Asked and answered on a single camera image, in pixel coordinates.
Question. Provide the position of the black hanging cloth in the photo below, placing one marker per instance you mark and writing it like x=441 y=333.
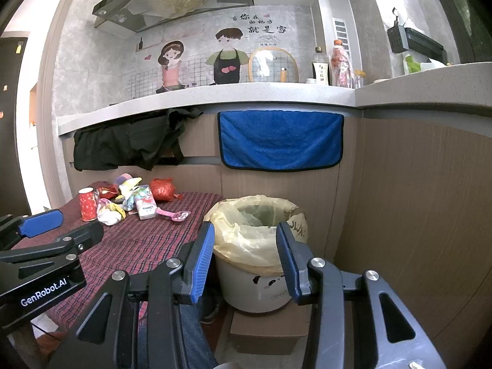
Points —
x=144 y=140

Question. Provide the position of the red wrapped bottle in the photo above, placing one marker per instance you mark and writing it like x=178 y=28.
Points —
x=341 y=66

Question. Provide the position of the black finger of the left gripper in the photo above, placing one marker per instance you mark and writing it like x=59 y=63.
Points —
x=76 y=241

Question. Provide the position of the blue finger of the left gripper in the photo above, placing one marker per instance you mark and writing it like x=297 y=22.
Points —
x=31 y=226

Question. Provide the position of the black refrigerator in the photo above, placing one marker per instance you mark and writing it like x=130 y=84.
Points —
x=13 y=195

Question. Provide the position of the cardboard box under bin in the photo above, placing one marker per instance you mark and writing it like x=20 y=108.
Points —
x=272 y=333

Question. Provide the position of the red plaid tablecloth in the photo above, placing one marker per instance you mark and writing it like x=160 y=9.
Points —
x=136 y=246

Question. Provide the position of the tall red drink can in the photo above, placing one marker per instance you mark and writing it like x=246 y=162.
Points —
x=88 y=204

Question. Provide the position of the red plastic bag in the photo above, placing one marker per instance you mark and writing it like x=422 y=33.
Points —
x=164 y=190

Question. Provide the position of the white panda trash bin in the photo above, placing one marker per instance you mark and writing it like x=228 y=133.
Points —
x=249 y=292

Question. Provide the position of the round wooden rimmed lid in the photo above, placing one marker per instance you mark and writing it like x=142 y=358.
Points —
x=272 y=64

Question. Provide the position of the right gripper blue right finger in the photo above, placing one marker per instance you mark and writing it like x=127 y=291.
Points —
x=294 y=257

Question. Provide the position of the crushed red can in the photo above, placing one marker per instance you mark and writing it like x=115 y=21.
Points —
x=107 y=191

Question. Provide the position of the dark sauce bottle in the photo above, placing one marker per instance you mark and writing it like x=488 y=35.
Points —
x=320 y=66

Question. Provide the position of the white tissue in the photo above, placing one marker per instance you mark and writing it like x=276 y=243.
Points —
x=109 y=213

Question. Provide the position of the blue hanging towel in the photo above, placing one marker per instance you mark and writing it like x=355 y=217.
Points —
x=280 y=141

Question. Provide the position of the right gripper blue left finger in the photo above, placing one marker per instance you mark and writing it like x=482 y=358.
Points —
x=193 y=275

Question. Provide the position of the black wall rack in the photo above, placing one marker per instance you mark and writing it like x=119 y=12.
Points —
x=402 y=39

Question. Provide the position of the yellow snack wrapper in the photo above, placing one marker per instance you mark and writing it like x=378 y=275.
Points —
x=128 y=186

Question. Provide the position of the pink panda snack wrapper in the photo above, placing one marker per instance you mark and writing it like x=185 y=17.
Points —
x=179 y=216

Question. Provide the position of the Kleenex tissue pack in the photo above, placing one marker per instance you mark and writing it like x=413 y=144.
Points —
x=144 y=202

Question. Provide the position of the pink purple sponge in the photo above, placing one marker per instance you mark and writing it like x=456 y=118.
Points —
x=122 y=178

